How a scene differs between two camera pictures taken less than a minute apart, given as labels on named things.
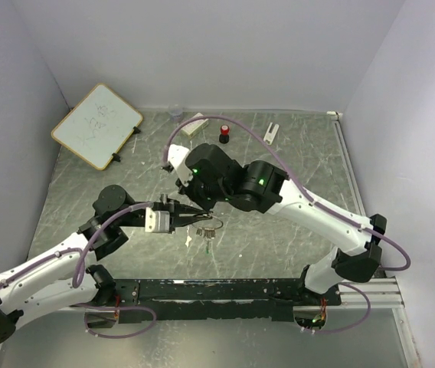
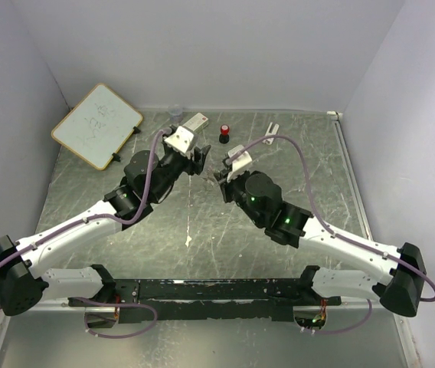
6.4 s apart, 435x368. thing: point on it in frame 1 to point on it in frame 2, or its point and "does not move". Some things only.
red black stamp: (224, 136) does not move
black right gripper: (189, 191) to (221, 175)
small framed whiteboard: (98, 126) does not move
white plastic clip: (269, 136) does not move
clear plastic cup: (175, 113) does not move
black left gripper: (183, 220) to (196, 165)
